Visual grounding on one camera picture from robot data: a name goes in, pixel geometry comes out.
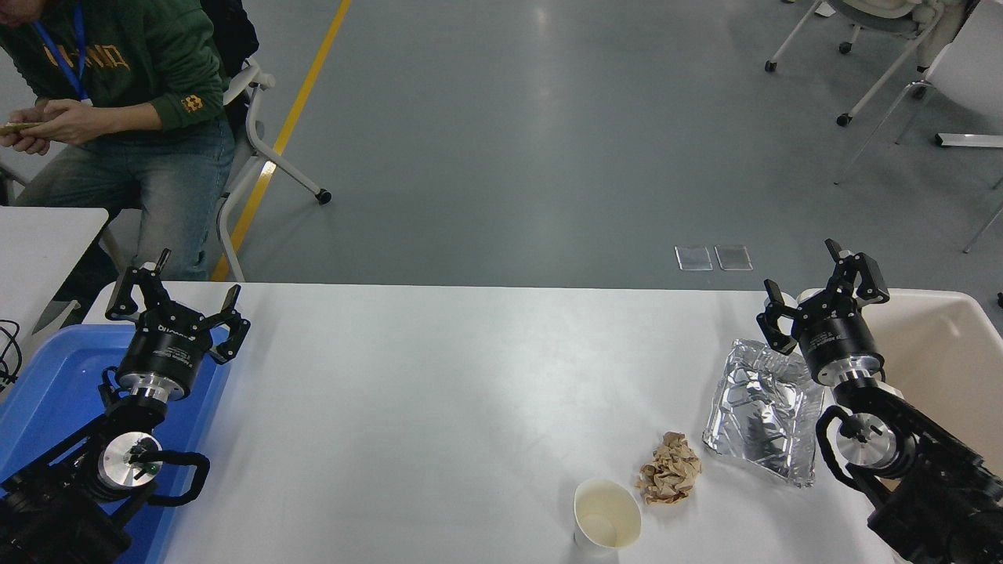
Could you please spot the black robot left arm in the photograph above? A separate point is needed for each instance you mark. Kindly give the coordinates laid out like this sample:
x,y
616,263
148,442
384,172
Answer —
x,y
47,517

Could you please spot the white chair thin legs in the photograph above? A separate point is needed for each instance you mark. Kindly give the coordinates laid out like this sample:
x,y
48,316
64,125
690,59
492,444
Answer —
x,y
968,78

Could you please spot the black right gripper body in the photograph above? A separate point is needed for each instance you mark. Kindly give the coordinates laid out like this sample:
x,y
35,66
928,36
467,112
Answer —
x,y
834,337

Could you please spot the white paper cup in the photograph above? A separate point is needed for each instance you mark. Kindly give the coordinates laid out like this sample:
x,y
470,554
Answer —
x,y
607,513

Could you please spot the metal floor plate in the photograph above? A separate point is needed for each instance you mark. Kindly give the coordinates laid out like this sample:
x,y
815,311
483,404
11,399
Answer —
x,y
693,258
733,258

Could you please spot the grey seat rolling chair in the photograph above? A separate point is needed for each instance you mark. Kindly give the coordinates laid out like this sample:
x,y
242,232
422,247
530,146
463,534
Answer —
x,y
885,16

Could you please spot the white side table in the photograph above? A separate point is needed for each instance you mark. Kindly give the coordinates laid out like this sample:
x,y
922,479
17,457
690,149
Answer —
x,y
39,251

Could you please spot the person's right hand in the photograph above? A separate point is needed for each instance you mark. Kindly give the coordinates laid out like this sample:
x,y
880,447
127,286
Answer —
x,y
23,142

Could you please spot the white chair on casters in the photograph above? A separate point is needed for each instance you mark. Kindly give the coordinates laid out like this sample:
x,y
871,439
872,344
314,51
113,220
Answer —
x,y
258,149

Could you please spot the blue plastic tray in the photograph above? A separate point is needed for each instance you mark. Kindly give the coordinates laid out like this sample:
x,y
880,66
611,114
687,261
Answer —
x,y
55,392

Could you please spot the tan paper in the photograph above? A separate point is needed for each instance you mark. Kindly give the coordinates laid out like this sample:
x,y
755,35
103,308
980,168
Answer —
x,y
670,470

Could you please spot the yellow phone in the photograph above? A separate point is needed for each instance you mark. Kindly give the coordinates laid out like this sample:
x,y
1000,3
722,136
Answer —
x,y
19,126

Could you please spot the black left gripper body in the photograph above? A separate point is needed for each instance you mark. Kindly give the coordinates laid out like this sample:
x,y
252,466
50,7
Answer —
x,y
166,348

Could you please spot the silver foil tray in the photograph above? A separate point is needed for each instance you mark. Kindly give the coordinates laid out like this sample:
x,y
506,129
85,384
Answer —
x,y
752,423

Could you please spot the large pale plastic bin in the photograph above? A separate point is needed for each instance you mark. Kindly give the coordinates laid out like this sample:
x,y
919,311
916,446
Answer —
x,y
940,352

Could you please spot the person's left hand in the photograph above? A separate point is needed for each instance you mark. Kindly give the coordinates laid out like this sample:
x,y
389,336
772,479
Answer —
x,y
74,124

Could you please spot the black bag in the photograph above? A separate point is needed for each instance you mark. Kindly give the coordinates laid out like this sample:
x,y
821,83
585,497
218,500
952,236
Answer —
x,y
231,31

